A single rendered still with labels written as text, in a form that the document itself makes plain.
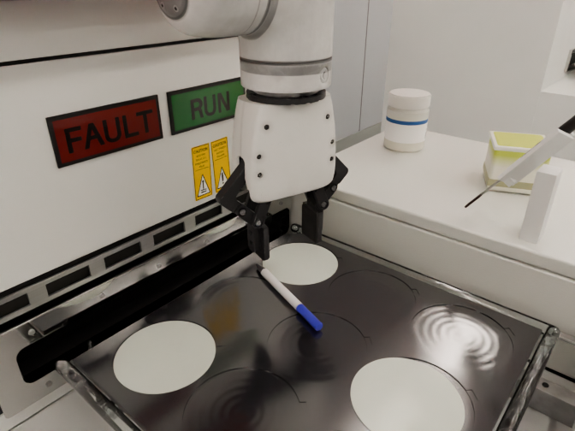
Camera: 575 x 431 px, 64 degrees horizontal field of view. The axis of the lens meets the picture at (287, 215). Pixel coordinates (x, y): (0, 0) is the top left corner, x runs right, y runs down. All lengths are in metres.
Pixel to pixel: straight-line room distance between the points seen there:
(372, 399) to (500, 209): 0.33
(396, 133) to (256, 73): 0.44
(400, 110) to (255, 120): 0.43
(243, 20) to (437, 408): 0.36
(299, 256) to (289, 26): 0.33
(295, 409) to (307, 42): 0.31
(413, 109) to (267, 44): 0.44
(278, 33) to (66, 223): 0.27
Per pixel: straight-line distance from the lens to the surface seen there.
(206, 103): 0.56
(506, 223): 0.63
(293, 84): 0.40
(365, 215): 0.65
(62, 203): 0.49
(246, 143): 0.43
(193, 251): 0.60
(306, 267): 0.60
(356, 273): 0.60
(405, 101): 0.80
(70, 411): 0.58
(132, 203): 0.53
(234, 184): 0.44
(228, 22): 0.36
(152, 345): 0.51
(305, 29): 0.40
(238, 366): 0.47
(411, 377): 0.47
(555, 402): 0.58
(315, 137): 0.45
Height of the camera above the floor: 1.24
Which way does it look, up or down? 28 degrees down
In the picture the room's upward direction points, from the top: straight up
